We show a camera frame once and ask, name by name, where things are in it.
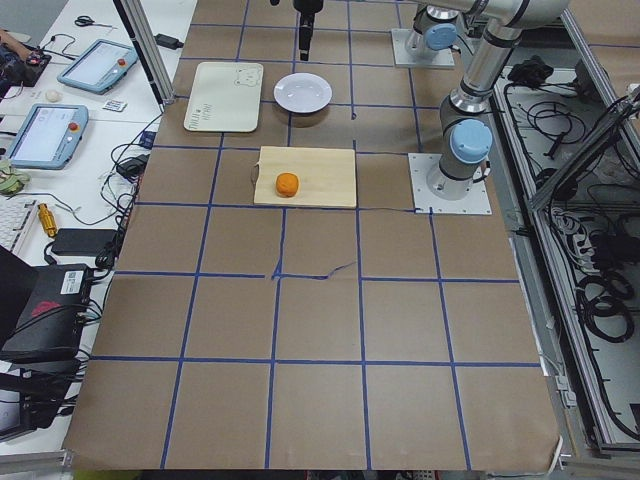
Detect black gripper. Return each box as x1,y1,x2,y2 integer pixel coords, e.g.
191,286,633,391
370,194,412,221
292,0,324,61

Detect orange fruit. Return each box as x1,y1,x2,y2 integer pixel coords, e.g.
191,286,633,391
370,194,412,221
275,172,300,198

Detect cream rectangular tray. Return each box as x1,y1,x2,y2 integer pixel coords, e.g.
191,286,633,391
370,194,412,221
183,62,264,133

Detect white round plate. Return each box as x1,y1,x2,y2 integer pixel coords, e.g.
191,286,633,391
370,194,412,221
273,72,333,114

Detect black power adapter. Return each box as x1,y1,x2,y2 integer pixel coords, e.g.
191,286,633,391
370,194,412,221
154,33,184,50

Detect wooden cutting board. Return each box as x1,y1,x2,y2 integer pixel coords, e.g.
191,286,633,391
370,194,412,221
254,146,357,209

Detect blue teach pendant upper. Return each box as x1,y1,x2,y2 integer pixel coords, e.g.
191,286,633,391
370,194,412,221
57,39,138,94

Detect blue teach pendant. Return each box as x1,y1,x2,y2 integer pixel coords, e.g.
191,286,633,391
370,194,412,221
57,39,138,94
7,104,89,170

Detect black scissors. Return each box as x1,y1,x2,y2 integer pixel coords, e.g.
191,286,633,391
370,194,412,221
74,15,94,27

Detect white round ball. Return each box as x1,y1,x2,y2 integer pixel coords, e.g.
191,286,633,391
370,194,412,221
45,90,62,103

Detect blue teach pendant lower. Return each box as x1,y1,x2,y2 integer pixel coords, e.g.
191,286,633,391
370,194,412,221
7,104,89,170

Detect black power brick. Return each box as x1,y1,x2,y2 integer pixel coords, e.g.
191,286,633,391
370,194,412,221
51,228,116,256

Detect gold metal cylinder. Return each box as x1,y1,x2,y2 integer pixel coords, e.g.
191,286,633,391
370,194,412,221
37,203,58,238

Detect white keyboard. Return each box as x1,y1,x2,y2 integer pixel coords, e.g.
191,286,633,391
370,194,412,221
1,198,37,254

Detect black computer box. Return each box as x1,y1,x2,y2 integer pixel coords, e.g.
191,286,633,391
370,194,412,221
1,257,92,364

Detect aluminium frame post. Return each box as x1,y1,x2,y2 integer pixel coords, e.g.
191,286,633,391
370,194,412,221
113,0,175,107

